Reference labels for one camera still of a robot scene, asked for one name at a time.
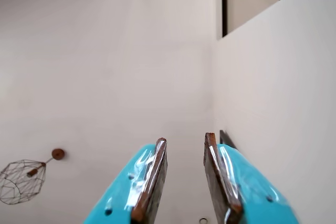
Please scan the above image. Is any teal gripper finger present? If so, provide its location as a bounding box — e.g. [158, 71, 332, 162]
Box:
[203, 132, 300, 224]
[83, 137, 169, 224]

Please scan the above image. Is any dark framed wall picture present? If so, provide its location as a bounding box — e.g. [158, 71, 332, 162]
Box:
[219, 129, 238, 149]

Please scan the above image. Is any wire cage pendant lamp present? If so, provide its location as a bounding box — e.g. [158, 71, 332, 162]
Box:
[0, 148, 66, 206]

